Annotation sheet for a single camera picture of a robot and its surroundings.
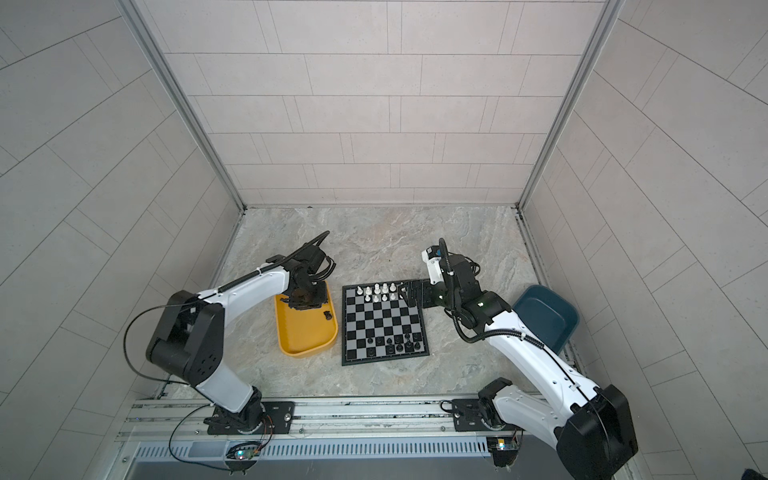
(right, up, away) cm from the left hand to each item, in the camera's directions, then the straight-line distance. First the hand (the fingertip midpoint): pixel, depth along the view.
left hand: (329, 299), depth 89 cm
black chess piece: (0, -4, -2) cm, 5 cm away
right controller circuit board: (+45, -30, -21) cm, 58 cm away
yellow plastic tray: (-5, -7, -8) cm, 12 cm away
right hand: (+24, +6, -12) cm, 28 cm away
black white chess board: (+15, -6, -5) cm, 17 cm away
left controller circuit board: (-12, -27, -25) cm, 39 cm away
